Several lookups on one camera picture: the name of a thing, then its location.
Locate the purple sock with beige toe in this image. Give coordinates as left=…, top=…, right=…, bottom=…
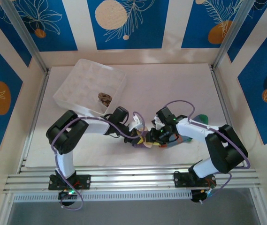
left=133, top=127, right=153, bottom=150

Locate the beige brown argyle sock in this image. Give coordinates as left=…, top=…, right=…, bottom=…
left=97, top=92, right=112, bottom=107

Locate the grey-blue sock with orange cuff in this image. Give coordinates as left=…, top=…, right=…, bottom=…
left=160, top=113, right=209, bottom=149

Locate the clear plastic compartment box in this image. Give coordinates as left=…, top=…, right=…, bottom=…
left=53, top=58, right=127, bottom=116

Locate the black controller module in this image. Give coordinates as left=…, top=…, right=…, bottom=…
left=191, top=188, right=213, bottom=203
left=58, top=189, right=77, bottom=207

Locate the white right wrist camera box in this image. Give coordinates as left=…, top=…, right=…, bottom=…
left=151, top=115, right=164, bottom=130

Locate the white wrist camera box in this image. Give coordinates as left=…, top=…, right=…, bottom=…
left=130, top=112, right=145, bottom=132
left=151, top=115, right=164, bottom=130

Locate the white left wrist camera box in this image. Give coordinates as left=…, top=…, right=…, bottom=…
left=130, top=112, right=145, bottom=132

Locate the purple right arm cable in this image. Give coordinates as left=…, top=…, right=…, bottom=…
left=160, top=100, right=251, bottom=204

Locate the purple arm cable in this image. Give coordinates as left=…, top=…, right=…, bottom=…
left=50, top=111, right=145, bottom=211
left=160, top=100, right=251, bottom=204

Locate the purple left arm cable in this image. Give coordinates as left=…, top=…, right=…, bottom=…
left=50, top=111, right=145, bottom=211

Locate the aluminium rail frame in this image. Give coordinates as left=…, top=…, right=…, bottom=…
left=3, top=164, right=263, bottom=195

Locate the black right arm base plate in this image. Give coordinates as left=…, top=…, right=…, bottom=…
left=173, top=172, right=217, bottom=188

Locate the white slotted cable duct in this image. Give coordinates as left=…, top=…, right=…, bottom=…
left=13, top=190, right=192, bottom=203

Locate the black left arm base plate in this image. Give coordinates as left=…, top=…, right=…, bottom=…
left=48, top=174, right=92, bottom=190

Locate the aluminium corner post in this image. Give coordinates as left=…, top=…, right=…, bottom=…
left=0, top=0, right=46, bottom=68
left=212, top=0, right=256, bottom=70

